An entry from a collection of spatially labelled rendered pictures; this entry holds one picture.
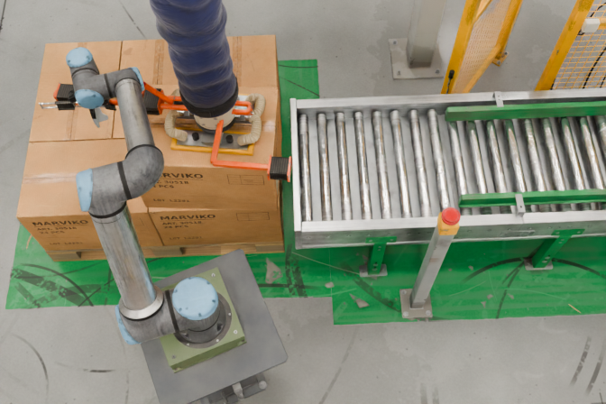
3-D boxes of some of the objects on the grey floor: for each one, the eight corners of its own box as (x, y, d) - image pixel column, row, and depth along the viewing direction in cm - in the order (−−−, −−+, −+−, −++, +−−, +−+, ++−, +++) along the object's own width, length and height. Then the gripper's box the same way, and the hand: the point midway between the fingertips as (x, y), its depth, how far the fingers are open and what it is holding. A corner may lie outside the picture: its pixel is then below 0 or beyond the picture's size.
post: (421, 296, 356) (457, 211, 268) (423, 309, 353) (459, 227, 265) (408, 297, 356) (439, 211, 268) (409, 309, 353) (441, 228, 264)
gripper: (101, 104, 259) (114, 132, 277) (106, 60, 268) (119, 90, 286) (78, 105, 259) (92, 133, 277) (84, 61, 268) (98, 91, 286)
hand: (99, 112), depth 281 cm, fingers open, 14 cm apart
